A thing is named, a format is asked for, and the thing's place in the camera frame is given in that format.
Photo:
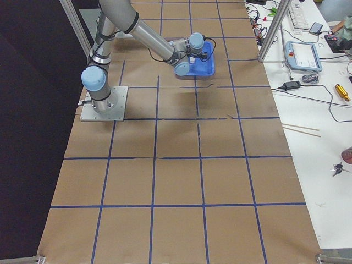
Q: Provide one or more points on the wooden stick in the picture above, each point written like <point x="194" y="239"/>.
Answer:
<point x="302" y="129"/>

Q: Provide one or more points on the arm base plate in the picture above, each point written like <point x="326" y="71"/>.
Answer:
<point x="110" y="109"/>

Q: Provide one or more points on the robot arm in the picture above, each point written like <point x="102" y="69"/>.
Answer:
<point x="119" y="20"/>

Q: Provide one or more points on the white keyboard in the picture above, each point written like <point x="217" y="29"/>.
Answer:
<point x="297" y="16"/>

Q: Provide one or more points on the brown paper table cover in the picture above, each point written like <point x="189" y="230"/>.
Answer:
<point x="198" y="172"/>

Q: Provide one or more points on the teach pendant tablet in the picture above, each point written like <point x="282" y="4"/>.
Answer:
<point x="302" y="56"/>

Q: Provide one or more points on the black power adapter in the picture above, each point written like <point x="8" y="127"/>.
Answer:
<point x="291" y="85"/>

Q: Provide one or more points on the blue plastic tray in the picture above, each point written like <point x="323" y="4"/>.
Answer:
<point x="200" y="68"/>

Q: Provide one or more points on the bunch of keys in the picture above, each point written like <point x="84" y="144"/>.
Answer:
<point x="338" y="168"/>

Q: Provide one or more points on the yellow brass tool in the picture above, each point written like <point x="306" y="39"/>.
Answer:
<point x="342" y="92"/>

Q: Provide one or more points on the black phone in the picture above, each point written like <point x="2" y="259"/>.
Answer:
<point x="316" y="28"/>

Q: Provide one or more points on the aluminium frame post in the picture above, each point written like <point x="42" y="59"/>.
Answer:
<point x="276" y="23"/>

